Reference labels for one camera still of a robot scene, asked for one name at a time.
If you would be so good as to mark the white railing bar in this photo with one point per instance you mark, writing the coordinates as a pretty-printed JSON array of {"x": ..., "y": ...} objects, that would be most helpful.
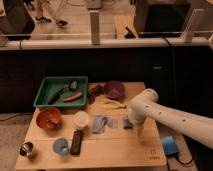
[{"x": 107, "y": 43}]

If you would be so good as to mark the orange carrot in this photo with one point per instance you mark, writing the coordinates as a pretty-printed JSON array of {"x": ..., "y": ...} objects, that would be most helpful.
[{"x": 74, "y": 97}]

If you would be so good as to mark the yellow banana peel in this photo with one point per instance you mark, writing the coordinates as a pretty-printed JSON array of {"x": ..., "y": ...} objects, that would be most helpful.
[{"x": 113, "y": 104}]

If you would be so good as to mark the blue cloth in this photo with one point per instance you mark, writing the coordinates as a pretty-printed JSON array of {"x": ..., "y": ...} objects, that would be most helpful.
[{"x": 99, "y": 123}]

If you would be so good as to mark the blue sponge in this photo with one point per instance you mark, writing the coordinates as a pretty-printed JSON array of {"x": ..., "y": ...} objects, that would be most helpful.
[{"x": 127, "y": 124}]

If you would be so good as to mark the purple bowl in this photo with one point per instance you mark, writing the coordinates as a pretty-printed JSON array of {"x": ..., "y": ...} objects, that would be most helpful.
[{"x": 114, "y": 89}]

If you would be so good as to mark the white cup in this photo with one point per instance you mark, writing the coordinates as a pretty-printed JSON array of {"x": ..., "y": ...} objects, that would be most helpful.
[{"x": 81, "y": 120}]

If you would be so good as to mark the blue tape roll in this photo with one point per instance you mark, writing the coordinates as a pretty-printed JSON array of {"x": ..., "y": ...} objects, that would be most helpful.
[{"x": 169, "y": 145}]

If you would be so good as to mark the black remote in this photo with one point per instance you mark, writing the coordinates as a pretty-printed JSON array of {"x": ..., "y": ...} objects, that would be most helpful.
[{"x": 76, "y": 142}]

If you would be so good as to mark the black office chair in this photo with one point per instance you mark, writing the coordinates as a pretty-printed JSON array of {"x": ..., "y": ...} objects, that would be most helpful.
[{"x": 16, "y": 23}]

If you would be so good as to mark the blue cup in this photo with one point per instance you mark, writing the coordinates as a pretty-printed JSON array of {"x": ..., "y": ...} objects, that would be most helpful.
[{"x": 60, "y": 146}]

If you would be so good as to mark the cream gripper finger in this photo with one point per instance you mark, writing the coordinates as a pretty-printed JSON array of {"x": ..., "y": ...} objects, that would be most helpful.
[{"x": 139, "y": 130}]

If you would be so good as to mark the red bowl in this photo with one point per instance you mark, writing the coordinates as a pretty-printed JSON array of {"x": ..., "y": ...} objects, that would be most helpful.
[{"x": 49, "y": 118}]

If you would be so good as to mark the green plastic tray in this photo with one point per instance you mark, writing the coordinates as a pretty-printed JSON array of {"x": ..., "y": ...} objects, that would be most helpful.
[{"x": 50, "y": 85}]

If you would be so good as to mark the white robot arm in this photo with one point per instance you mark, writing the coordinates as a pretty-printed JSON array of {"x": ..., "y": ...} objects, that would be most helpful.
[{"x": 145, "y": 105}]

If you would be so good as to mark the dark grapes bunch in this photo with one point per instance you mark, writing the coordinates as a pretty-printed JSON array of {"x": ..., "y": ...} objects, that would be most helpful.
[{"x": 93, "y": 93}]

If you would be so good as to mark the black handled brush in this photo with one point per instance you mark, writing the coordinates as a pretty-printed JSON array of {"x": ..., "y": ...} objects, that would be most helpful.
[{"x": 71, "y": 86}]

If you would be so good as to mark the metal cup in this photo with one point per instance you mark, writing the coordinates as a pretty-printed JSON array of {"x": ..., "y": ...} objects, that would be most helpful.
[{"x": 27, "y": 149}]

